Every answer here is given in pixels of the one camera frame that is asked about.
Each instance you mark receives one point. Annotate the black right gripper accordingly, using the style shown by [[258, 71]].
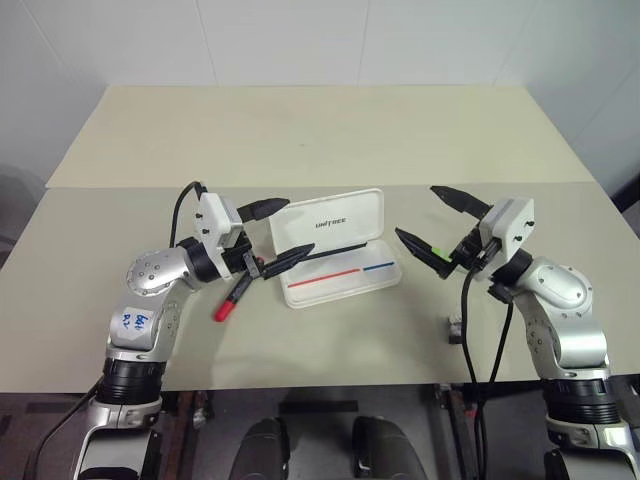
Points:
[[472, 250]]

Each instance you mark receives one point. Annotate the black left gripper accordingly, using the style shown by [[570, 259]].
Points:
[[240, 260]]

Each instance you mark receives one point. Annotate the black crossbar under table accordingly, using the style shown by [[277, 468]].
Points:
[[317, 406]]

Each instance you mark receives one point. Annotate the dark panel at wall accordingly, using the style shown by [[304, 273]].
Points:
[[627, 192]]

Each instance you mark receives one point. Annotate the metal table leg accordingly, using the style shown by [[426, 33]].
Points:
[[200, 410], [457, 425]]

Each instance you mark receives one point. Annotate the thin red pen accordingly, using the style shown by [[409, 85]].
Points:
[[325, 277]]

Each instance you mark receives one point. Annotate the dark rounded shape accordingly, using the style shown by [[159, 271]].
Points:
[[262, 450], [385, 450]]

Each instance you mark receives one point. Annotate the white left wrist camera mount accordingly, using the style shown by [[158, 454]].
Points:
[[212, 225]]

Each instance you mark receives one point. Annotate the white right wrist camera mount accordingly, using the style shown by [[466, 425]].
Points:
[[510, 225]]

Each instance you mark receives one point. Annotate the thin black pen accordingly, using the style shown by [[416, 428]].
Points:
[[340, 249]]

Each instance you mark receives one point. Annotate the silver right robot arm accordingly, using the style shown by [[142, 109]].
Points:
[[560, 295]]

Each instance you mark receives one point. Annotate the thin blue pen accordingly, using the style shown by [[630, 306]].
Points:
[[380, 266]]

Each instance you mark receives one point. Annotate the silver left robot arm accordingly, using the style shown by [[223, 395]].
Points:
[[150, 272]]

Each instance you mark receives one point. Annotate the white plastic pencil case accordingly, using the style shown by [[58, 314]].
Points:
[[350, 210]]

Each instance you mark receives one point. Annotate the black marker with red cap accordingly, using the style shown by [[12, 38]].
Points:
[[227, 307]]

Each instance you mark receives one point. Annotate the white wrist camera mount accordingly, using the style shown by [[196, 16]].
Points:
[[212, 225], [510, 225]]

